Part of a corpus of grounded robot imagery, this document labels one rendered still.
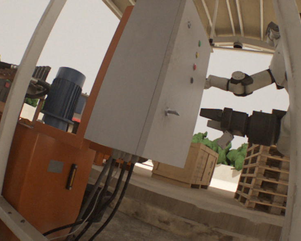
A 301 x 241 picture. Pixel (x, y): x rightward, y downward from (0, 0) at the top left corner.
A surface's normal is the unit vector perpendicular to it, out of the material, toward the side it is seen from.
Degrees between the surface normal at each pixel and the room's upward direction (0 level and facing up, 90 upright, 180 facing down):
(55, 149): 90
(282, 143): 161
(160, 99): 90
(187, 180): 90
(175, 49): 90
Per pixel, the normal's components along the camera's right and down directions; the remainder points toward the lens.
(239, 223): -0.47, -0.29
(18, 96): 0.84, 0.18
